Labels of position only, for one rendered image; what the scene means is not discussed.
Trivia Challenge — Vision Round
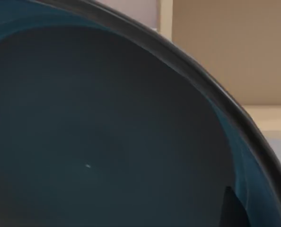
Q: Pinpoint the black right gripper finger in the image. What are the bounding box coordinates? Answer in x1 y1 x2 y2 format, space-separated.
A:
222 186 250 227

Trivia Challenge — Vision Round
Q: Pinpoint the dark blue bowl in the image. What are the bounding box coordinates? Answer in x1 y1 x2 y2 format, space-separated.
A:
0 0 281 227

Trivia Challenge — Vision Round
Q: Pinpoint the wooden open shelf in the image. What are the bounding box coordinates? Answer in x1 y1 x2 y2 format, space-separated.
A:
158 0 281 132

